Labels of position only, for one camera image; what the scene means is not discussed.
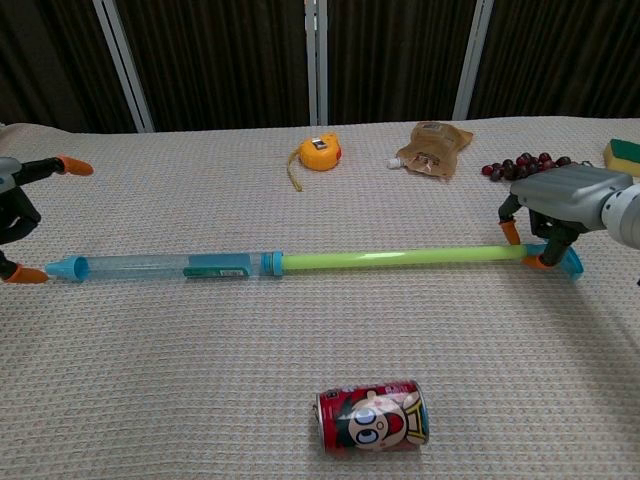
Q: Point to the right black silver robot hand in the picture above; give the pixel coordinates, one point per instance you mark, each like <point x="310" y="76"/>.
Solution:
<point x="565" y="195"/>

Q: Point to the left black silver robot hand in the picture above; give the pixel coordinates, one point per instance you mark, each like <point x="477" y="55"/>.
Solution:
<point x="17" y="215"/>

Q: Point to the green blue water pump toy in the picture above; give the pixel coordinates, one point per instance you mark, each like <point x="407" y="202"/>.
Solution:
<point x="400" y="255"/>

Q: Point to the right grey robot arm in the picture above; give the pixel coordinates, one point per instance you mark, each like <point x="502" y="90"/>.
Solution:
<point x="625" y="215"/>

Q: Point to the dark red grape bunch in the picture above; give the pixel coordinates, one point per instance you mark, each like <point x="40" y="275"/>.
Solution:
<point x="510" y="167"/>

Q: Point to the green yellow sponge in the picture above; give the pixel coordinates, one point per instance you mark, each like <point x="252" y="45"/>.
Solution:
<point x="625" y="155"/>

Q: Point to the black corrugated screen panel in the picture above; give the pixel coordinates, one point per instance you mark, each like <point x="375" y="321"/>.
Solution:
<point x="50" y="60"/>
<point x="220" y="60"/>
<point x="565" y="55"/>
<point x="395" y="55"/>

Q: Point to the brown spouted drink pouch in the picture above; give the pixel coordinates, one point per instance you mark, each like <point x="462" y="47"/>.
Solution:
<point x="432" y="150"/>

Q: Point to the yellow tape measure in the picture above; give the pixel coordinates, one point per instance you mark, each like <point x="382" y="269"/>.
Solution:
<point x="320" y="152"/>

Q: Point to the red cartoon soda can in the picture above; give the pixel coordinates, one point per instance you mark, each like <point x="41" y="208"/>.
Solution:
<point x="372" y="417"/>

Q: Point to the white metal screen post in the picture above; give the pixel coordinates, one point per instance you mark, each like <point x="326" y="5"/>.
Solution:
<point x="125" y="65"/>
<point x="316" y="60"/>
<point x="472" y="60"/>

